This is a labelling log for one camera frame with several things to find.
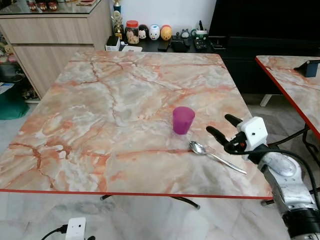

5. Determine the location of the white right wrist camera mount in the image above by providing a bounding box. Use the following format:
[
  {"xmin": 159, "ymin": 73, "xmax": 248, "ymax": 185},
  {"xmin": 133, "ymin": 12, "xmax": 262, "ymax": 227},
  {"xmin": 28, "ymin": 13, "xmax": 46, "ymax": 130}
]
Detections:
[{"xmin": 236, "ymin": 116, "xmax": 269, "ymax": 151}]

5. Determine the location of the gold trophy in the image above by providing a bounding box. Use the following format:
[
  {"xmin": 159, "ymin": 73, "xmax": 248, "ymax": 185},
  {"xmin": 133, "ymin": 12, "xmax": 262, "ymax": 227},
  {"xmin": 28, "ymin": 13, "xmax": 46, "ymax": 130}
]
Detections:
[{"xmin": 111, "ymin": 0, "xmax": 125, "ymax": 39}]

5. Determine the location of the black phone stand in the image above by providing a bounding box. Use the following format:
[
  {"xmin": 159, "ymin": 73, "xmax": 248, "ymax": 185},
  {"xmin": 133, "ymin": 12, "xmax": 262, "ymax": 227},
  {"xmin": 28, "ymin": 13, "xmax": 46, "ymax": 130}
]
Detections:
[{"xmin": 294, "ymin": 60, "xmax": 320, "ymax": 78}]

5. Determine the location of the white green mug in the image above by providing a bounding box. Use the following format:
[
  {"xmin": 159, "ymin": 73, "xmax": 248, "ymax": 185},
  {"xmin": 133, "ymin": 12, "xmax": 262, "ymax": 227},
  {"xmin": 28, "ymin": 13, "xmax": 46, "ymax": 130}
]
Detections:
[{"xmin": 192, "ymin": 28, "xmax": 209, "ymax": 41}]

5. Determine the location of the black white round figurine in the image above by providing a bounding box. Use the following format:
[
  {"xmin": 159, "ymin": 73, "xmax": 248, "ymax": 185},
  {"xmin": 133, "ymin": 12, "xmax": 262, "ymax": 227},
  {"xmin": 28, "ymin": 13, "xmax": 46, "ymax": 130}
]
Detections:
[{"xmin": 138, "ymin": 24, "xmax": 150, "ymax": 40}]

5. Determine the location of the green bag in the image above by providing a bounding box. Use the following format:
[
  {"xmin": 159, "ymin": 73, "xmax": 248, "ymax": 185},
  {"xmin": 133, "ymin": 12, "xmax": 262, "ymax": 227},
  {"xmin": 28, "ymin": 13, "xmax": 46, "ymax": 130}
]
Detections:
[{"xmin": 0, "ymin": 82, "xmax": 30, "ymax": 120}]

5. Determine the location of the purple plastic cup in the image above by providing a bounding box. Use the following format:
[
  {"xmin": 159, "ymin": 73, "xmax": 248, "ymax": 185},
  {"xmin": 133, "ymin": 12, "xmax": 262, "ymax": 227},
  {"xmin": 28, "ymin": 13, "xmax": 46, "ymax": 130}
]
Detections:
[{"xmin": 172, "ymin": 106, "xmax": 196, "ymax": 135}]

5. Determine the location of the light wood cabinet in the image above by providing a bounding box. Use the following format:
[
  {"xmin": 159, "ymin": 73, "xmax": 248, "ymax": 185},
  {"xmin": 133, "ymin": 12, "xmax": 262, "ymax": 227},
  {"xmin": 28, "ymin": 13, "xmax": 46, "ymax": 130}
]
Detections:
[{"xmin": 0, "ymin": 0, "xmax": 114, "ymax": 99}]

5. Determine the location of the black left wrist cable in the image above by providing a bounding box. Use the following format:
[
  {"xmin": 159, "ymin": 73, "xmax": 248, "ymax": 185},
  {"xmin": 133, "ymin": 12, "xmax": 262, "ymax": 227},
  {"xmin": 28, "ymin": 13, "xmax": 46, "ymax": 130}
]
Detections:
[{"xmin": 41, "ymin": 225, "xmax": 68, "ymax": 240}]

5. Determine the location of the silver metal spoon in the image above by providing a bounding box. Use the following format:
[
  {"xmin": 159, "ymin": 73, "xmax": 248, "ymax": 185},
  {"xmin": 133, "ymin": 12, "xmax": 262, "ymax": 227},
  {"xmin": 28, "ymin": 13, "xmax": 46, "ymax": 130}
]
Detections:
[{"xmin": 188, "ymin": 141, "xmax": 248, "ymax": 175}]

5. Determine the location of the red lid glass jar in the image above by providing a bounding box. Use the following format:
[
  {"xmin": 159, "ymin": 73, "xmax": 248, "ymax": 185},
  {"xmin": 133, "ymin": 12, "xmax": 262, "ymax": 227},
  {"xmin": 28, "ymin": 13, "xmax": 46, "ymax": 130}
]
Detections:
[{"xmin": 125, "ymin": 20, "xmax": 140, "ymax": 45}]

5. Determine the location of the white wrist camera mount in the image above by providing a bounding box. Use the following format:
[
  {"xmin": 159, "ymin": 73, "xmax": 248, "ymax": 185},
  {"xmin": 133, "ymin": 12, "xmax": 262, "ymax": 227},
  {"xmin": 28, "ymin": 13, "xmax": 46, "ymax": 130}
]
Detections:
[
  {"xmin": 65, "ymin": 217, "xmax": 87, "ymax": 240},
  {"xmin": 236, "ymin": 116, "xmax": 269, "ymax": 151}
]

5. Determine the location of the black television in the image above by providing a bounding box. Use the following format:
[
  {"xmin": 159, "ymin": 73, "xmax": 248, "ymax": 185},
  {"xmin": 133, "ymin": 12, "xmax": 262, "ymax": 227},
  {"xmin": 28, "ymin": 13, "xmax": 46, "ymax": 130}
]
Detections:
[{"xmin": 207, "ymin": 0, "xmax": 320, "ymax": 39}]

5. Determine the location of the orange yellow round figurine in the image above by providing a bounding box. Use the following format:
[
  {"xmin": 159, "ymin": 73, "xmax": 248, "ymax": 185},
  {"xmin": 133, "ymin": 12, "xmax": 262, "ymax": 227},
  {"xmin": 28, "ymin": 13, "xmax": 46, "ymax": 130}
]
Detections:
[{"xmin": 160, "ymin": 25, "xmax": 172, "ymax": 41}]

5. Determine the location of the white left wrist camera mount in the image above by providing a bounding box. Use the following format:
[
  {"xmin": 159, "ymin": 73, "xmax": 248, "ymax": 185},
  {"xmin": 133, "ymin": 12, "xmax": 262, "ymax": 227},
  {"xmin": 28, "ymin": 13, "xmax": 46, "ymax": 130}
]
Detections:
[{"xmin": 65, "ymin": 217, "xmax": 87, "ymax": 240}]

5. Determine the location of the small white box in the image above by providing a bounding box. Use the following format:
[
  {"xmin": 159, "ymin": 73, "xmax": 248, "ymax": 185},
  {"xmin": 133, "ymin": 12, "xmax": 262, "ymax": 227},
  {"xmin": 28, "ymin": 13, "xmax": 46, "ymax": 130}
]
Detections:
[{"xmin": 105, "ymin": 36, "xmax": 121, "ymax": 52}]

